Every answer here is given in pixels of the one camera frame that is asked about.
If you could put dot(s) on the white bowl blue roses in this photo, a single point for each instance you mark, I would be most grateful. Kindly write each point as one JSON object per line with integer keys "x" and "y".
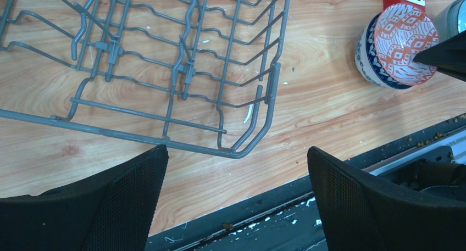
{"x": 367, "y": 62}

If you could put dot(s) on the grey wire dish rack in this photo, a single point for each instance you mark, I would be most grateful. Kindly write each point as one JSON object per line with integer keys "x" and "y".
{"x": 193, "y": 75}

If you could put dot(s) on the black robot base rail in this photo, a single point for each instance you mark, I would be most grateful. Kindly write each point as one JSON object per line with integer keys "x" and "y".
{"x": 285, "y": 218}

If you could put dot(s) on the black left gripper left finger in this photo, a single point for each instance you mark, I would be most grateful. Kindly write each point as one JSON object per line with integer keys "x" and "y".
{"x": 110, "y": 210}

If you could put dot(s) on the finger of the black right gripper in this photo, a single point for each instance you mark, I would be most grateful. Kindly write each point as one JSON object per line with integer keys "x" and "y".
{"x": 448, "y": 56}

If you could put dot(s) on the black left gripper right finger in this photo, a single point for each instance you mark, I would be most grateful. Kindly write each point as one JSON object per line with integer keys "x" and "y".
{"x": 360, "y": 211}

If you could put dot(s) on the mint green leaf bowl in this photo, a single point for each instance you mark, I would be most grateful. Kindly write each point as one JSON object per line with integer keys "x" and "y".
{"x": 451, "y": 21}

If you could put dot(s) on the blue white zigzag bowl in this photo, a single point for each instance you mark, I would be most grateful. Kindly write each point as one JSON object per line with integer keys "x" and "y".
{"x": 401, "y": 32}

